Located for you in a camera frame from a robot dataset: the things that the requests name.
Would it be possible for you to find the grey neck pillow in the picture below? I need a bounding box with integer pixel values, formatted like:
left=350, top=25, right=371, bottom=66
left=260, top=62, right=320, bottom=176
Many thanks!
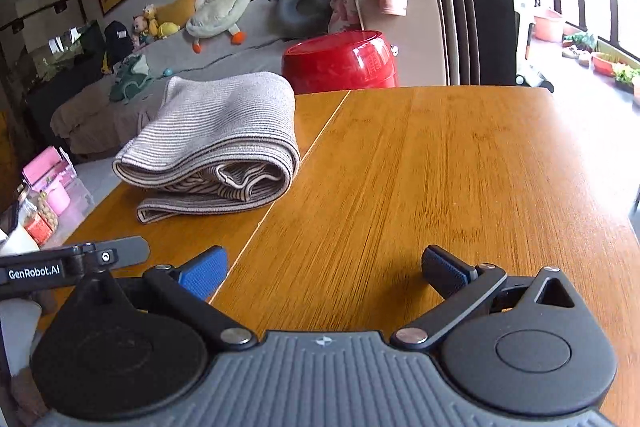
left=277, top=0, right=332, bottom=39

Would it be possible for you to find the pink plastic basin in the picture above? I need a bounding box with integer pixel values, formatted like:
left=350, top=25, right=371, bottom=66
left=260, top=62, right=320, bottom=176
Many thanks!
left=534, top=6, right=565, bottom=42

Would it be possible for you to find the grey covered sofa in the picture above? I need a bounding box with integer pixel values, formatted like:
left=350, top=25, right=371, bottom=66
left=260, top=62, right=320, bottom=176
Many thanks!
left=49, top=0, right=392, bottom=158

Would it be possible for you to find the pink storage box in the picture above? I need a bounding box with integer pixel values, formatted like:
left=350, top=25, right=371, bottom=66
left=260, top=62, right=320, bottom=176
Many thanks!
left=22, top=146, right=94, bottom=219

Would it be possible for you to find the grey striped knit sweater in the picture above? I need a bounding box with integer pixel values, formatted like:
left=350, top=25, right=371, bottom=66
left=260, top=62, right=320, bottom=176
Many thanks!
left=113, top=72, right=300, bottom=223

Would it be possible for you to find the yellow plush toy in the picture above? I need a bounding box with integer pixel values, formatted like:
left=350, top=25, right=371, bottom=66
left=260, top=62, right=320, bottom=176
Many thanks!
left=131, top=4, right=181, bottom=49

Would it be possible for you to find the green dinosaur plush toy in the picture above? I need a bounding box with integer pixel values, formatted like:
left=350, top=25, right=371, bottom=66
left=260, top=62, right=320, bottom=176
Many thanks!
left=110, top=54, right=153, bottom=103

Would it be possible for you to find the white upright vacuum cleaner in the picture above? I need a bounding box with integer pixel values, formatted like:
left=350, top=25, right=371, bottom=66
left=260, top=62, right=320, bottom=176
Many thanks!
left=499, top=0, right=556, bottom=93

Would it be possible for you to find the white goose plush toy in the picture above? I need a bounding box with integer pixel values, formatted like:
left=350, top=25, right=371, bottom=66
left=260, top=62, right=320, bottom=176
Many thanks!
left=186, top=0, right=252, bottom=53

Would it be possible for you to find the red bowl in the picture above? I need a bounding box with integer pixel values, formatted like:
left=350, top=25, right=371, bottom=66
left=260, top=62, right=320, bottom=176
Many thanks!
left=591, top=52, right=624, bottom=77

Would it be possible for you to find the red round stool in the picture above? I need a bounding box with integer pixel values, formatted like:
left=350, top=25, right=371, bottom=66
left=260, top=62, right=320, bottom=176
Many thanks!
left=281, top=30, right=399, bottom=94

